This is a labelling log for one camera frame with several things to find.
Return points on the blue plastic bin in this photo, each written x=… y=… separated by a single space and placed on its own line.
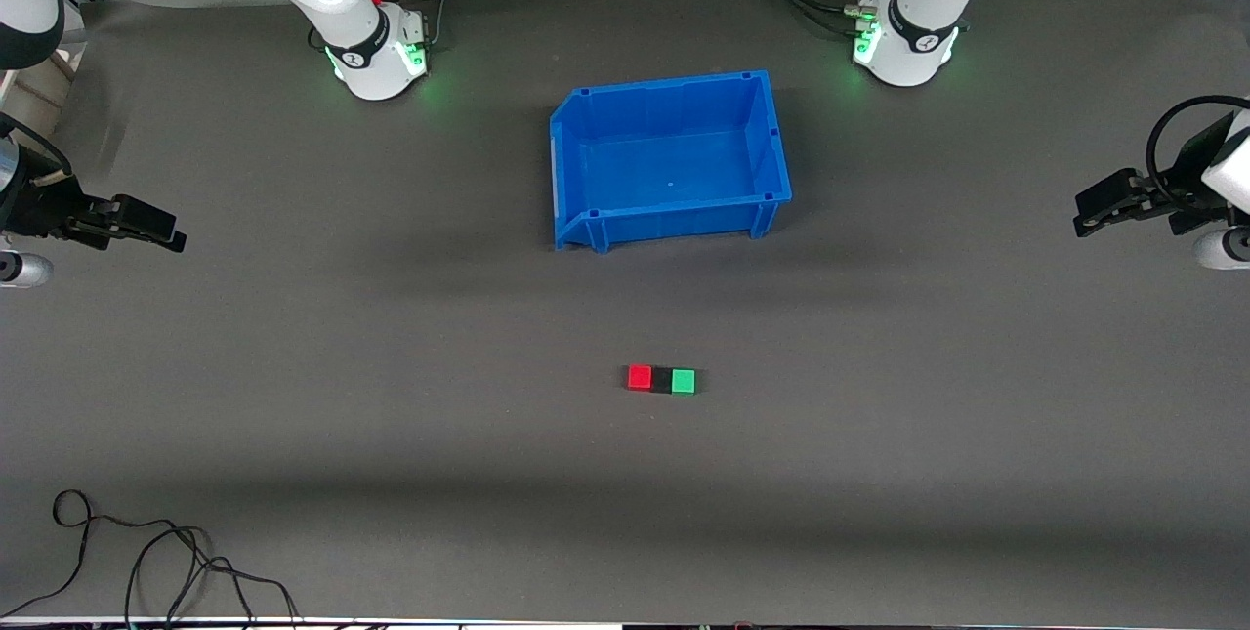
x=674 y=161

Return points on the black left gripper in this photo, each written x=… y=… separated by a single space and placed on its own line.
x=1184 y=188

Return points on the red cube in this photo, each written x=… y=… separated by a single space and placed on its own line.
x=640 y=377

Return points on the black cube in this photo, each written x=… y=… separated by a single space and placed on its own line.
x=662 y=380

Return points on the grey plastic crate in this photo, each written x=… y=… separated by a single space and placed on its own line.
x=49 y=88

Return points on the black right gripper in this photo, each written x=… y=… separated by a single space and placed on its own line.
x=37 y=207

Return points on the green cube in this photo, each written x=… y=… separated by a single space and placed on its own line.
x=684 y=381

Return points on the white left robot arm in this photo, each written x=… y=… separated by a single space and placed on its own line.
x=918 y=24

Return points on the dark grey table mat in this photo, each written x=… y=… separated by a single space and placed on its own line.
x=293 y=366

